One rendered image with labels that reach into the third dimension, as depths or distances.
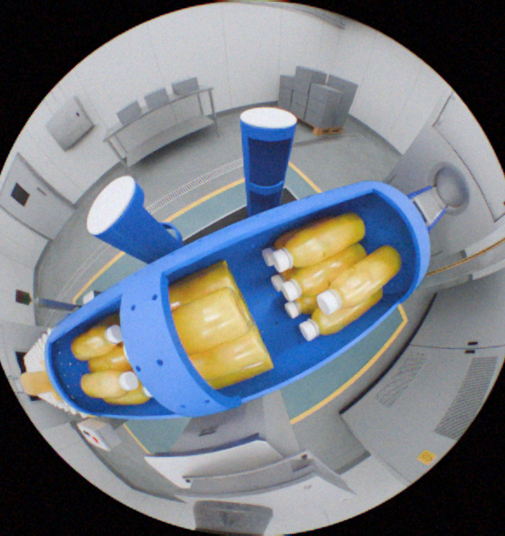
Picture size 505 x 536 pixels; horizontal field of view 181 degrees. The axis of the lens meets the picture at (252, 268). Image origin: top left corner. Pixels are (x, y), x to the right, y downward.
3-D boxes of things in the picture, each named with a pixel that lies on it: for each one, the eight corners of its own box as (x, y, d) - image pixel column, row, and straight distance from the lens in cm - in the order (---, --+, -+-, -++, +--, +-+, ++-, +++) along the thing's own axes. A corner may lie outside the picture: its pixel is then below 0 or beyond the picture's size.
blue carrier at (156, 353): (371, 302, 54) (454, 273, 37) (128, 401, 70) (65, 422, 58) (325, 226, 55) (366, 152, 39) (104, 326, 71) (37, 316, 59)
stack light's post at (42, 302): (150, 314, 172) (37, 304, 108) (146, 315, 175) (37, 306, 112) (148, 310, 173) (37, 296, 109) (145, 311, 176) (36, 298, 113)
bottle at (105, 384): (97, 374, 58) (135, 366, 44) (103, 398, 58) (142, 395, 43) (78, 371, 55) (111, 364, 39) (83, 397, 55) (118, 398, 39)
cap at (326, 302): (340, 313, 29) (331, 318, 28) (326, 304, 31) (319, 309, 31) (336, 295, 26) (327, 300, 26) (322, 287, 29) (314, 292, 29)
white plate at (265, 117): (231, 113, 98) (231, 115, 99) (259, 130, 76) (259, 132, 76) (274, 105, 112) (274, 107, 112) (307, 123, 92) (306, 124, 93)
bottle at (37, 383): (50, 371, 78) (16, 374, 75) (54, 367, 71) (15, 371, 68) (59, 390, 77) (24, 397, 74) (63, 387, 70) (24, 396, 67)
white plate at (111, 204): (110, 236, 61) (112, 237, 62) (145, 172, 71) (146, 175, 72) (79, 231, 86) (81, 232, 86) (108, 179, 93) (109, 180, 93)
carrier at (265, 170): (241, 208, 153) (257, 230, 139) (230, 115, 99) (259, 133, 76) (266, 196, 162) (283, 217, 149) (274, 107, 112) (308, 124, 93)
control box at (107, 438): (122, 441, 89) (109, 452, 85) (101, 435, 106) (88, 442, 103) (109, 422, 85) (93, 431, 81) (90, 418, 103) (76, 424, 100)
